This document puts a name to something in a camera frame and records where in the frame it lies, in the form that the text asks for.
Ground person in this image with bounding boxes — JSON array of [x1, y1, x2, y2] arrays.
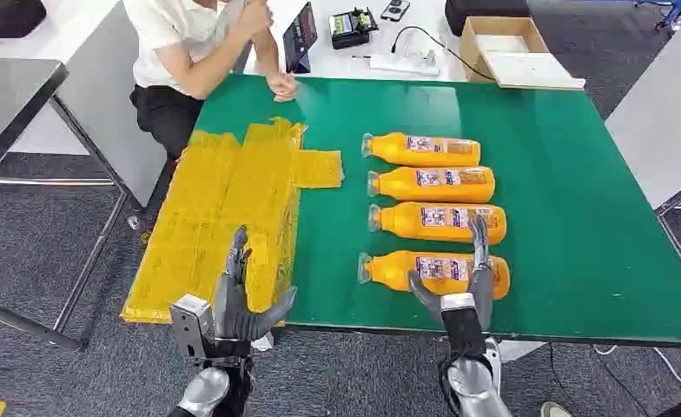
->
[[122, 0, 301, 171]]

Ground white floor cable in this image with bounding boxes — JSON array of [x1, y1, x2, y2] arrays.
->
[[593, 344, 681, 394]]

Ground black cable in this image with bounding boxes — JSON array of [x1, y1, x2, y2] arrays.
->
[[390, 25, 497, 83]]

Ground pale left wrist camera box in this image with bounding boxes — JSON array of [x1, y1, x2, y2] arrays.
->
[[169, 295, 215, 361]]

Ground black case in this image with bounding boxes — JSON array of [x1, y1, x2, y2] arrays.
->
[[445, 0, 531, 37]]

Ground person's left hand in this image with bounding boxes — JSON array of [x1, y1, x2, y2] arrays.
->
[[267, 71, 301, 103]]

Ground green table mat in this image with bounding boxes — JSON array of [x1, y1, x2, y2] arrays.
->
[[193, 73, 681, 348]]

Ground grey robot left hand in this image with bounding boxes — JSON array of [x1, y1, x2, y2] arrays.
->
[[212, 225, 299, 343]]

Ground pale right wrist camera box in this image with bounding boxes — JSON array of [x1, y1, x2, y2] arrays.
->
[[440, 292, 489, 358]]

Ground brown cardboard box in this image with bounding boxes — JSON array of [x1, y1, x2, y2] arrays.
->
[[458, 16, 551, 85]]

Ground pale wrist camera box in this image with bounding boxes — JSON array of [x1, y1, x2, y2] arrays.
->
[[169, 295, 215, 361], [440, 292, 489, 358]]

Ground yellow sheet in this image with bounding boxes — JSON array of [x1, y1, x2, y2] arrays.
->
[[120, 116, 345, 327]]

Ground white power strip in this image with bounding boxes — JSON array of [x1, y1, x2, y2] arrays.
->
[[369, 49, 442, 77]]

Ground white flat board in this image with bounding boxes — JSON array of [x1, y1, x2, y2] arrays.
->
[[481, 51, 587, 91]]

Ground person's right hand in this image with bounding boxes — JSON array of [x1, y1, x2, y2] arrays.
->
[[236, 0, 274, 42]]

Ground blue metal frame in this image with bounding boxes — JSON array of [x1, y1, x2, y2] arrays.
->
[[633, 0, 681, 33]]

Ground black tablet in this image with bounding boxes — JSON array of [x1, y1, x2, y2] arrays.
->
[[282, 1, 319, 75]]

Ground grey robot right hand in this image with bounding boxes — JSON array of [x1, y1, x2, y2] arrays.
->
[[407, 214, 495, 332]]

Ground grey steel table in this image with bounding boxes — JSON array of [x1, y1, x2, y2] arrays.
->
[[0, 57, 129, 352]]

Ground black bag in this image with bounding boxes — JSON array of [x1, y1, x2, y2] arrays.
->
[[0, 0, 48, 47]]

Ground orange drink bottle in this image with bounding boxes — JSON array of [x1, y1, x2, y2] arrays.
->
[[366, 166, 496, 203], [357, 250, 512, 301], [367, 201, 508, 246], [360, 132, 483, 168]]

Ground black phone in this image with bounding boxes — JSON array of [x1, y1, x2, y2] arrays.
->
[[380, 0, 411, 23]]

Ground white back desk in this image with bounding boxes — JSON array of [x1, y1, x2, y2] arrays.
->
[[242, 0, 474, 83]]

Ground grey side table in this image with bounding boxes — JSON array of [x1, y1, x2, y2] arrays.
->
[[604, 8, 681, 217]]

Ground white panel desk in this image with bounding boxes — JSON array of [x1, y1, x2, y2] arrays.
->
[[0, 0, 170, 209]]

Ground black battery charger device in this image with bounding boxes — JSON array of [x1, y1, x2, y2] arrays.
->
[[327, 6, 380, 50]]

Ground pale shoe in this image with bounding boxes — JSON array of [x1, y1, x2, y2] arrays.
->
[[539, 400, 575, 417]]

